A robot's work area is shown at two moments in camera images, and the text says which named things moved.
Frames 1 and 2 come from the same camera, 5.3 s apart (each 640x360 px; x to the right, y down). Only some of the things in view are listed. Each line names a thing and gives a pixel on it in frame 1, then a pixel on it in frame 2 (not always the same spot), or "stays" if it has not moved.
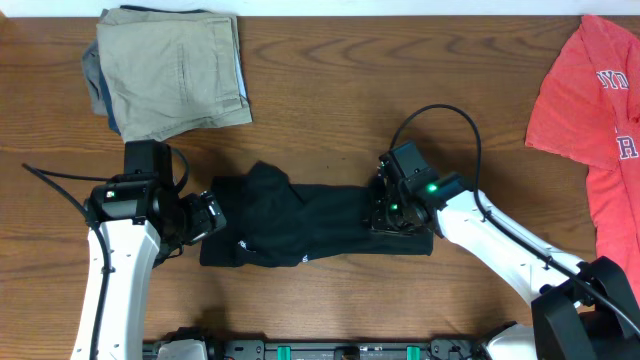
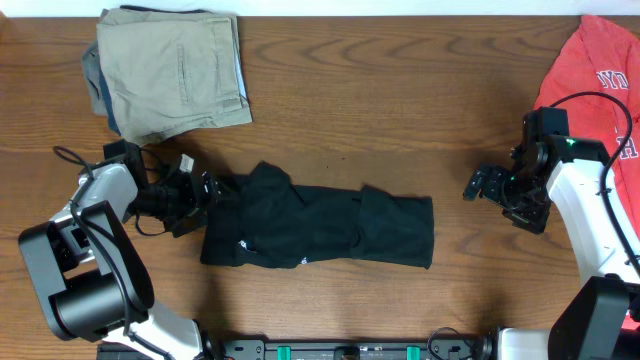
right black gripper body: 390,214 to 521,201
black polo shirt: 271,218 stays
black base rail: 333,349 stays
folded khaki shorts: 169,71 stays
